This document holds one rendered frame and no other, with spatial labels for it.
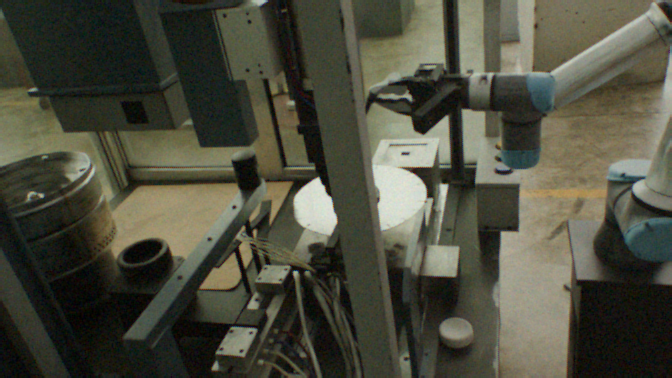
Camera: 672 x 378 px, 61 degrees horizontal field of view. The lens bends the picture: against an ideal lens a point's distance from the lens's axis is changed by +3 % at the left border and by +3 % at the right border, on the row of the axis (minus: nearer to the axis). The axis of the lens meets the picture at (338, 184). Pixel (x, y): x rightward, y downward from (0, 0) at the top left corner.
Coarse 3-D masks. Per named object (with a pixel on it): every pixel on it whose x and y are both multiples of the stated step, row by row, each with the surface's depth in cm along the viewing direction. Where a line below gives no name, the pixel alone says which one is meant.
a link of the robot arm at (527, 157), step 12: (504, 120) 109; (540, 120) 108; (504, 132) 111; (516, 132) 108; (528, 132) 108; (540, 132) 110; (504, 144) 112; (516, 144) 110; (528, 144) 109; (540, 144) 111; (504, 156) 113; (516, 156) 111; (528, 156) 110; (516, 168) 113; (528, 168) 113
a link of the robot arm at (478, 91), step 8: (472, 80) 109; (480, 80) 108; (488, 80) 107; (472, 88) 108; (480, 88) 107; (488, 88) 107; (472, 96) 108; (480, 96) 108; (488, 96) 107; (472, 104) 109; (480, 104) 109; (488, 104) 108
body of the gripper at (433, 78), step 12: (420, 72) 116; (432, 72) 114; (444, 72) 117; (468, 72) 114; (432, 84) 111; (444, 84) 114; (456, 84) 113; (420, 96) 113; (432, 96) 112; (468, 108) 111
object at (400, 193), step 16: (384, 176) 143; (400, 176) 142; (416, 176) 141; (304, 192) 142; (320, 192) 141; (384, 192) 136; (400, 192) 135; (416, 192) 134; (304, 208) 135; (320, 208) 134; (384, 208) 130; (400, 208) 129; (416, 208) 128; (304, 224) 129; (320, 224) 128; (384, 224) 124
